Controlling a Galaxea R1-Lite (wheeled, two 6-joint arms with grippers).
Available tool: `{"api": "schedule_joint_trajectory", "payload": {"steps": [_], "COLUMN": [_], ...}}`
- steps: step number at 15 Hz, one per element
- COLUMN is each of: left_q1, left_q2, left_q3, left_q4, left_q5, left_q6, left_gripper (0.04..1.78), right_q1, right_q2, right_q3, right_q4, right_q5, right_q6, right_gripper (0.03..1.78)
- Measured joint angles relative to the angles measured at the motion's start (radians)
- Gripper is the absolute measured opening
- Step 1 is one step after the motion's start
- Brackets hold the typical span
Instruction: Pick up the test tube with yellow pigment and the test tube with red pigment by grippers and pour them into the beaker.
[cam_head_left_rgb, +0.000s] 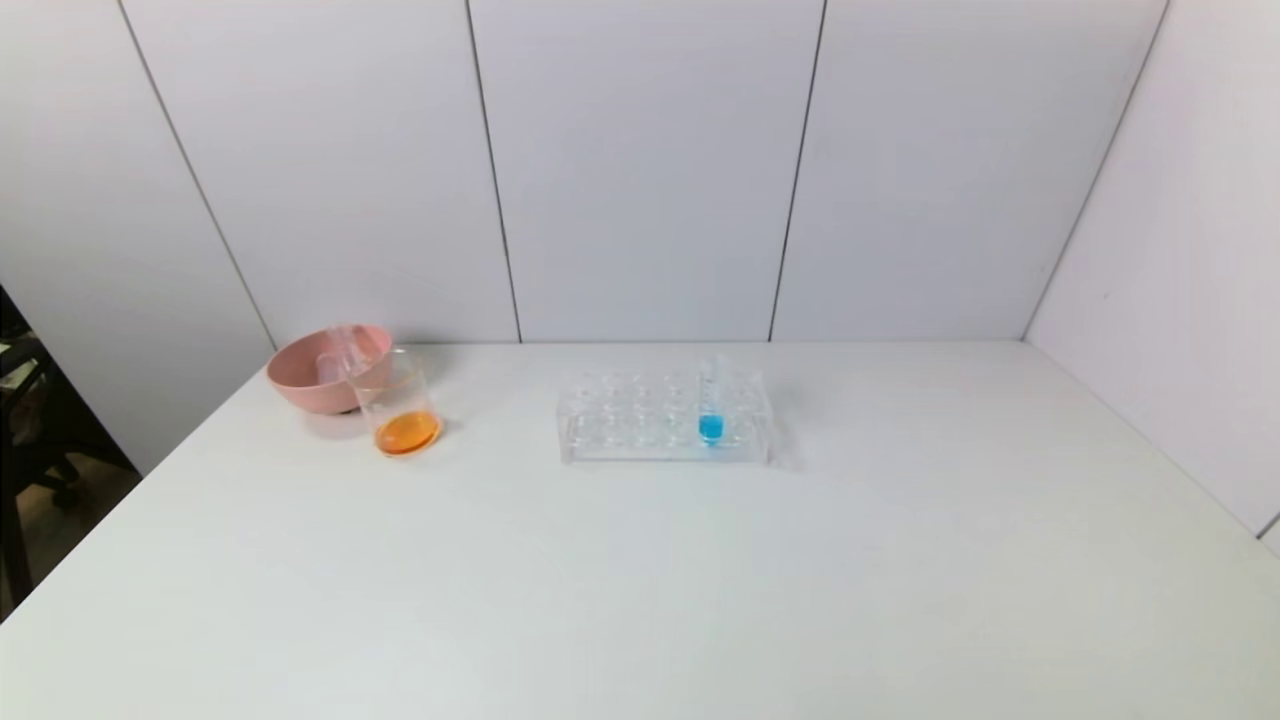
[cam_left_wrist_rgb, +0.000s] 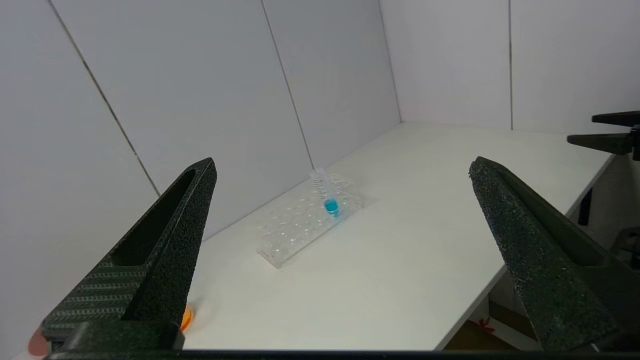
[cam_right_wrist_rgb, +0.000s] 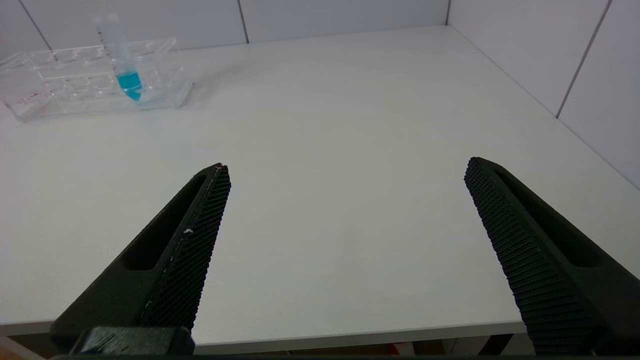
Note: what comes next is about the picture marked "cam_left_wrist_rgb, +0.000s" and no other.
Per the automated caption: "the pink plastic bowl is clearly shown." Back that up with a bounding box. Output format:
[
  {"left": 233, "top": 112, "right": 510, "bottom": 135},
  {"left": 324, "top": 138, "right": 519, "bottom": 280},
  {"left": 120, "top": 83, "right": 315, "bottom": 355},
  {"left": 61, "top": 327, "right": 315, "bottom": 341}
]
[{"left": 27, "top": 327, "right": 49, "bottom": 357}]

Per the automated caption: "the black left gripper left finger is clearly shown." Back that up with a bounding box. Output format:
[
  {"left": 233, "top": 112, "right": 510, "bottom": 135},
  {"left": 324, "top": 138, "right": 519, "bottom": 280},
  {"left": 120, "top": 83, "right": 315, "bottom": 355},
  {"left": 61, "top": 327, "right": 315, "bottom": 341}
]
[{"left": 41, "top": 157, "right": 218, "bottom": 351}]

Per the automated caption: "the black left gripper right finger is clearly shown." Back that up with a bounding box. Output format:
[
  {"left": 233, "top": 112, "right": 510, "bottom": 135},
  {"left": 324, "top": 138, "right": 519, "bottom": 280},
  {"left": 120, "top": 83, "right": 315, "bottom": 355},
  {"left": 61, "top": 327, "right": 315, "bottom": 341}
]
[{"left": 468, "top": 156, "right": 640, "bottom": 352}]

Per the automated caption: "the test tube with blue pigment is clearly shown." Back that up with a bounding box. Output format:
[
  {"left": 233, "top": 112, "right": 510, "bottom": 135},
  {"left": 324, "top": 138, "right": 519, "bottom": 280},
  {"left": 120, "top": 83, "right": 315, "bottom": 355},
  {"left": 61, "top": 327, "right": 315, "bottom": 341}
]
[{"left": 310, "top": 167, "right": 342, "bottom": 219}]

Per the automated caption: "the clear acrylic test tube rack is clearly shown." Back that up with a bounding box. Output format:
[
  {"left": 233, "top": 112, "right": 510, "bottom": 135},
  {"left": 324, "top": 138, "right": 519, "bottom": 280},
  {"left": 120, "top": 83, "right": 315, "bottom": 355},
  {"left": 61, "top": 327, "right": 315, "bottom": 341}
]
[{"left": 257, "top": 172, "right": 365, "bottom": 270}]

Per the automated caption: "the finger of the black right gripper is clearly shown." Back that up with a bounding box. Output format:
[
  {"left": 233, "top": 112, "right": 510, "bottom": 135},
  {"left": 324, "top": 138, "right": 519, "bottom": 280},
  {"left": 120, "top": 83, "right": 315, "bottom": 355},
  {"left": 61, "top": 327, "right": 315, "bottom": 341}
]
[
  {"left": 567, "top": 132, "right": 636, "bottom": 156},
  {"left": 592, "top": 110, "right": 640, "bottom": 127}
]

